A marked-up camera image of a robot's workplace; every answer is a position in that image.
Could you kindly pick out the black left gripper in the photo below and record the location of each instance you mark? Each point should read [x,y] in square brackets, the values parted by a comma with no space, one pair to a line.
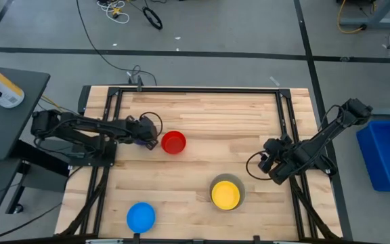
[146,130]

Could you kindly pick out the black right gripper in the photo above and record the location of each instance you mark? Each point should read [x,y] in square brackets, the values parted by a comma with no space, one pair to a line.
[283,150]

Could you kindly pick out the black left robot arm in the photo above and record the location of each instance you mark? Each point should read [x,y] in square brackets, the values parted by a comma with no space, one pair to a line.
[80,123]

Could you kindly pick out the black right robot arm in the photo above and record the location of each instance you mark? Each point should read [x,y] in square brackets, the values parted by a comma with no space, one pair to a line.
[330,132]

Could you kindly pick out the red bowl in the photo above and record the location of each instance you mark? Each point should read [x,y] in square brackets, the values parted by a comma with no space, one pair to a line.
[173,142]

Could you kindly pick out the yellow bowl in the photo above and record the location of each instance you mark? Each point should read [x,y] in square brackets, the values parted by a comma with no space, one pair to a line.
[241,189]
[225,195]

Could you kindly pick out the black table clamp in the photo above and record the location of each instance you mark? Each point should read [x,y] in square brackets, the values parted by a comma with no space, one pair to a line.
[138,81]

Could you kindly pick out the blue bowl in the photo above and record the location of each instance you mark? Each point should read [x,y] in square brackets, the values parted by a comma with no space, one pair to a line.
[141,217]

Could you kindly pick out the silver aluminium bar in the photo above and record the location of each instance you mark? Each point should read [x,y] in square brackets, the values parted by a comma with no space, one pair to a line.
[103,241]

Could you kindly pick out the blue plastic bin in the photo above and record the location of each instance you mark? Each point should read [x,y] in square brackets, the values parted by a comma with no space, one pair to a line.
[388,156]

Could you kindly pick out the dark grey side table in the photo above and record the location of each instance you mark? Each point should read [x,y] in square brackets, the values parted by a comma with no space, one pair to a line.
[9,118]

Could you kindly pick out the white bottle with yellow label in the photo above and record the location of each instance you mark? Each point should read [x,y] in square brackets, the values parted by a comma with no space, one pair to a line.
[2,86]

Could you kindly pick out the grey desk leg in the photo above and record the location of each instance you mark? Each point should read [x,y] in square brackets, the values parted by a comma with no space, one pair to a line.
[374,22]

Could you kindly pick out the black aluminium table frame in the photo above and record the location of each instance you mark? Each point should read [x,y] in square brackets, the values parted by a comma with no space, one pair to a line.
[198,90]

